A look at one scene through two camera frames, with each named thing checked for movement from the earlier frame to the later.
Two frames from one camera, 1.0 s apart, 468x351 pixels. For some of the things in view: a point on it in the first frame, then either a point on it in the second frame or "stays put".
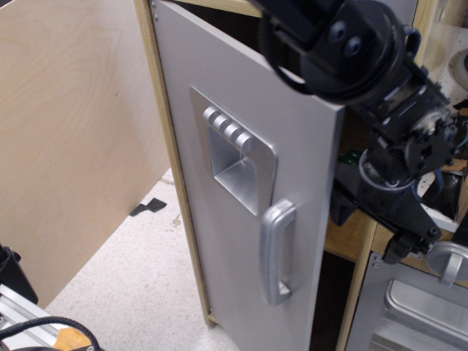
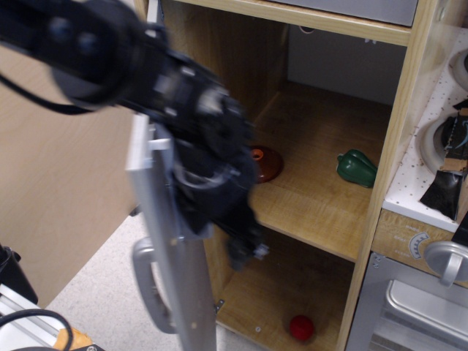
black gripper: (400, 209) to (214, 185)
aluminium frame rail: (16, 308) stays put
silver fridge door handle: (275, 216) to (144, 254)
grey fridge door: (257, 154) to (181, 261)
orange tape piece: (70, 338) stays put
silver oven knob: (448, 260) stays put
